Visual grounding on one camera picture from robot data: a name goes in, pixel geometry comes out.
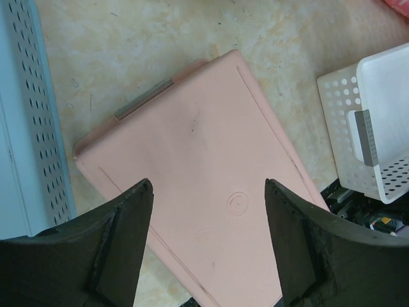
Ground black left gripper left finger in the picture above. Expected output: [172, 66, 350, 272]
[1, 179, 154, 306]

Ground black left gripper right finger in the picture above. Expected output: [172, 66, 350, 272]
[265, 179, 408, 306]

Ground light blue shallow basket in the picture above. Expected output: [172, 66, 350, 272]
[1, 0, 76, 240]

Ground white plastic basket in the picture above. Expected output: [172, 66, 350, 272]
[317, 44, 408, 204]

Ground pink plastic basket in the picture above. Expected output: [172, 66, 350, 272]
[73, 50, 325, 306]

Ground pink plastic bag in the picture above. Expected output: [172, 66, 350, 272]
[384, 0, 409, 19]

